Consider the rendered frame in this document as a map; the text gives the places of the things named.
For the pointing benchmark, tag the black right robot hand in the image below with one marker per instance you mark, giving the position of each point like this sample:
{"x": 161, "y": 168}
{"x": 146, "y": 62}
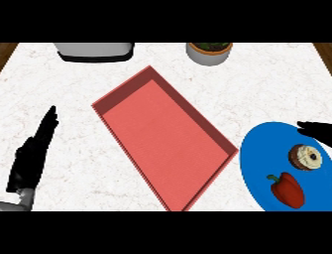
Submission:
{"x": 331, "y": 134}

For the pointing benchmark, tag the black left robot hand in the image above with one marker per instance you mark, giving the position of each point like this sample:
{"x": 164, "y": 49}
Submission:
{"x": 31, "y": 155}

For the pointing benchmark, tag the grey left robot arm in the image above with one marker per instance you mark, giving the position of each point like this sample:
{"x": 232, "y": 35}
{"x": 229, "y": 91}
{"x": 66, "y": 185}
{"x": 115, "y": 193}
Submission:
{"x": 10, "y": 201}

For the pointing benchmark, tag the blue plate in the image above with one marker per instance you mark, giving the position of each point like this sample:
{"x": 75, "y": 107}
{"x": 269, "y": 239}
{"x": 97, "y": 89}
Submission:
{"x": 270, "y": 158}

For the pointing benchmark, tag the red bell pepper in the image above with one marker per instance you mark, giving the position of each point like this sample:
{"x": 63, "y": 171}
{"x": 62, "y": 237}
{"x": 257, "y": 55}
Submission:
{"x": 288, "y": 190}

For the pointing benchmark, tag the red cardboard box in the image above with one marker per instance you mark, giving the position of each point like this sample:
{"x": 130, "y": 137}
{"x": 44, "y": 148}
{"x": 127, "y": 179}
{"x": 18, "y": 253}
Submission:
{"x": 165, "y": 139}

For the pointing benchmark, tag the cream frosted donut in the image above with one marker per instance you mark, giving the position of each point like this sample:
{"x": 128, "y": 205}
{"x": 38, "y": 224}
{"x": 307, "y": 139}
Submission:
{"x": 306, "y": 156}

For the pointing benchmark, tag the white and black appliance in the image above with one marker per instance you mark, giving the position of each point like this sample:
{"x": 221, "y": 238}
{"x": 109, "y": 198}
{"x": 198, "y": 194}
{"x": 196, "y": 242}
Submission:
{"x": 93, "y": 51}

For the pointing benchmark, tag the grey potted plant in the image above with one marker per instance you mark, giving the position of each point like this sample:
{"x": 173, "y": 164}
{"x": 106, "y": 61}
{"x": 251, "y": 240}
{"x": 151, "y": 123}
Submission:
{"x": 208, "y": 52}

